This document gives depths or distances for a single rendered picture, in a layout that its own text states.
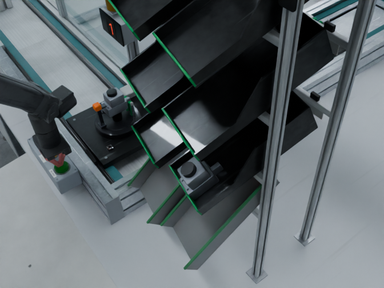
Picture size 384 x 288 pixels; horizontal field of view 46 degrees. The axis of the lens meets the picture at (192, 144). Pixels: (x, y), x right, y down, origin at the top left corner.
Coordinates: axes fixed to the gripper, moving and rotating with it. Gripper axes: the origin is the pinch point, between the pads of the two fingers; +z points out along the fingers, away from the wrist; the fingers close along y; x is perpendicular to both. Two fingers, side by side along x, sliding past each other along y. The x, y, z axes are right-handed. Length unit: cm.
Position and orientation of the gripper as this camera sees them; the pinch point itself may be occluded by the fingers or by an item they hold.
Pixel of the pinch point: (59, 163)
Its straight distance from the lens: 130.7
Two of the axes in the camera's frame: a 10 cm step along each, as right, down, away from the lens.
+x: -8.0, 4.6, -3.9
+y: -6.0, -5.6, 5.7
